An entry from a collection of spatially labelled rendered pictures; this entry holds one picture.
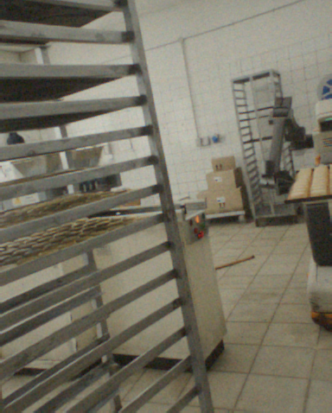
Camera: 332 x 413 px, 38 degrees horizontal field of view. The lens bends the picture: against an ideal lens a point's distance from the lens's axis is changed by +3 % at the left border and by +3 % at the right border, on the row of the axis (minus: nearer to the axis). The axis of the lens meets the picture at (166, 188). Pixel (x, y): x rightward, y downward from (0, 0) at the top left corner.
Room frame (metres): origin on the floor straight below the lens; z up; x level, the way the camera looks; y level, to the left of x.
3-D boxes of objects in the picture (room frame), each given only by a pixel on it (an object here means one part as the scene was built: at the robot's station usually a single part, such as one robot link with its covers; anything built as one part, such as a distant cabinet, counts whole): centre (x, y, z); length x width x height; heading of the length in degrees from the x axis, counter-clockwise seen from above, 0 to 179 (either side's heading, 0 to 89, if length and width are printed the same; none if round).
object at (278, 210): (5.84, -1.32, 0.93); 0.64 x 0.51 x 1.78; 158
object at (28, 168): (3.02, 0.62, 1.25); 0.56 x 0.29 x 0.14; 149
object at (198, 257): (2.76, 0.19, 0.45); 0.70 x 0.34 x 0.90; 59
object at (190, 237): (2.57, -0.12, 0.77); 0.24 x 0.04 x 0.14; 149
